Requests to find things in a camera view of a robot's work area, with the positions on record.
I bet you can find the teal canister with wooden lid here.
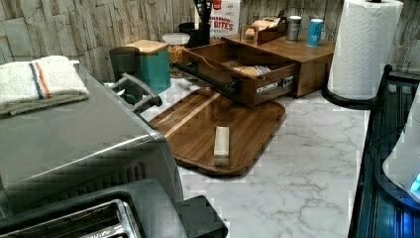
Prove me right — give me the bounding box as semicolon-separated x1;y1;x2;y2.
129;40;170;93

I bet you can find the blue spice can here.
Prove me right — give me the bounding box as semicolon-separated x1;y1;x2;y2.
307;19;324;47

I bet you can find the black utensil holder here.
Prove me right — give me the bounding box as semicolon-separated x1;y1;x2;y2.
178;22;210;48

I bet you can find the wooden cutting board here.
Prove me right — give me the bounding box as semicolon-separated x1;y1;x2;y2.
151;88;285;175

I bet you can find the small wooden tray with packets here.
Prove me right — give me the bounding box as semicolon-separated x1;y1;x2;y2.
239;17;288;46

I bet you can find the grey spice can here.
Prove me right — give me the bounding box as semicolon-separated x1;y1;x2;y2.
286;16;301;42

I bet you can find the white and red cereal box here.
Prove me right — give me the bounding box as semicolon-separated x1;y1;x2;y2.
193;0;241;38

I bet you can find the cream butter stick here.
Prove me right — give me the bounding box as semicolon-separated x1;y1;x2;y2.
214;126;230;167

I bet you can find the black paper towel holder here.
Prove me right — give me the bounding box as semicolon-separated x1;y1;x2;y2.
321;64;392;110

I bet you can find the dark grey canister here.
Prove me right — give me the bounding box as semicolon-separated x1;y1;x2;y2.
109;47;141;81

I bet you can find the wooden drawer with black handle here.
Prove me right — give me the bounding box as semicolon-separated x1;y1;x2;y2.
174;42;300;107

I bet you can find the wooden drawer cabinet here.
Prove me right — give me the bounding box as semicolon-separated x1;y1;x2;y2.
223;34;335;97

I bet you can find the folded white striped towel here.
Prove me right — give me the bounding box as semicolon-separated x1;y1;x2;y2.
0;56;89;115

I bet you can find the stainless steel toaster oven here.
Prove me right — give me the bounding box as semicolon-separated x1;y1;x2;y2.
0;64;183;217

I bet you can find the black dish rack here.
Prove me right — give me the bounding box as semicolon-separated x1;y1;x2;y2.
348;71;420;238

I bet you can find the silver slot toaster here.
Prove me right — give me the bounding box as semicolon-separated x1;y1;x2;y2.
1;179;229;238

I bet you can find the glass jar with white lid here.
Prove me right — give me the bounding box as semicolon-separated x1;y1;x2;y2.
162;33;190;78

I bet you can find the white paper towel roll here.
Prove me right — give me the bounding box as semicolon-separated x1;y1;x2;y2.
328;0;403;95

